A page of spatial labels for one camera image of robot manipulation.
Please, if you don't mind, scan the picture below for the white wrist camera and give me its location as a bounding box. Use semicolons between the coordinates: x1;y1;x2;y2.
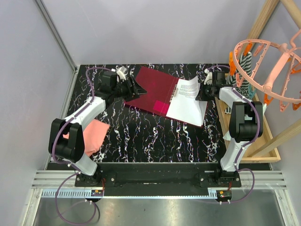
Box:
111;66;127;81
204;72;213;85

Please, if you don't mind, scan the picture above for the red plastic folder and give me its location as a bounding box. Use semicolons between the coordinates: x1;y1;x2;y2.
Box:
123;66;209;129

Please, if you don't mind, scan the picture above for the wooden tray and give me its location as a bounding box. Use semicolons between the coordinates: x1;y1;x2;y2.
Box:
214;87;281;163

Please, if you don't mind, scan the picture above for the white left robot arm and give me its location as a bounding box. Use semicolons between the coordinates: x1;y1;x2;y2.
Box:
48;70;147;186

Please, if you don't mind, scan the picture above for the pink folded cloth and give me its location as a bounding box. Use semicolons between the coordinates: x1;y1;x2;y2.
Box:
62;119;111;157

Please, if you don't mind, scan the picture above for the striped sock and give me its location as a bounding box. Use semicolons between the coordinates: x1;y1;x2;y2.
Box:
226;52;256;99

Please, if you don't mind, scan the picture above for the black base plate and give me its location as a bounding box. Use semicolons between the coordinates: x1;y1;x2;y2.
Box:
75;162;241;197

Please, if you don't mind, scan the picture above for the aluminium frame rail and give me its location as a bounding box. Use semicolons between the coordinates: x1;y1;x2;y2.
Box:
19;0;78;226

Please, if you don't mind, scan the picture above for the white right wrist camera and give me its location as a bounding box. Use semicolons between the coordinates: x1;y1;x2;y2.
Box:
204;72;213;85

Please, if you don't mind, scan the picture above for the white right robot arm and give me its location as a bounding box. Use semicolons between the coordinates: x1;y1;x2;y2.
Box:
196;70;263;187

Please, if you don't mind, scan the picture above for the white paper sheet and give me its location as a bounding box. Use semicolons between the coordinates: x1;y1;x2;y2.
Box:
176;76;200;99

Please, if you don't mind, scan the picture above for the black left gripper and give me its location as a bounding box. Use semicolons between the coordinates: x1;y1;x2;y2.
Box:
112;75;147;102

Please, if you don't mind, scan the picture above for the pink round clip hanger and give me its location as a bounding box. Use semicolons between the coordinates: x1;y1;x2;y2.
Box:
229;31;301;112

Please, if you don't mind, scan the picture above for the white printed top paper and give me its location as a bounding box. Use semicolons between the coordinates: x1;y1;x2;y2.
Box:
166;94;207;127

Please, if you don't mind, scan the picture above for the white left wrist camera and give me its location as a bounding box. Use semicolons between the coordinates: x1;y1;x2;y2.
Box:
111;66;127;81

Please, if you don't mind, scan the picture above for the wooden rack frame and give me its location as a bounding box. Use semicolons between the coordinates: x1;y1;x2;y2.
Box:
246;0;301;154

